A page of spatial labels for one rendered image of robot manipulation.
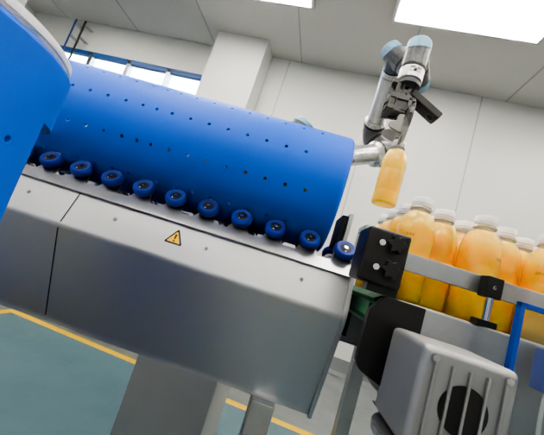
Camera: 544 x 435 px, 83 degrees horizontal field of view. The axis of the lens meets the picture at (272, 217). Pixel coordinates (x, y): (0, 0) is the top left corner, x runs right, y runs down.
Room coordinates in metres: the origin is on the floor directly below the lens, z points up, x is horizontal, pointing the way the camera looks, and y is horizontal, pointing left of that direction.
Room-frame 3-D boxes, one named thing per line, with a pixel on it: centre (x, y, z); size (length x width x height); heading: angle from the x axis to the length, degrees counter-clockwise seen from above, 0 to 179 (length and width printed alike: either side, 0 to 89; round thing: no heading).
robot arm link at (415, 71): (0.88, -0.28, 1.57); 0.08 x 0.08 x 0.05
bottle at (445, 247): (0.63, -0.35, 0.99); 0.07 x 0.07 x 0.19
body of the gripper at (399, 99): (0.89, -0.27, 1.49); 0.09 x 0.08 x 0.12; 85
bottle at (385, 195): (0.89, -0.30, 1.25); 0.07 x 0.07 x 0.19
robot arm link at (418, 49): (0.89, -0.28, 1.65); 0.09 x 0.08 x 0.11; 149
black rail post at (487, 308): (0.50, -0.37, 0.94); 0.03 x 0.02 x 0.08; 85
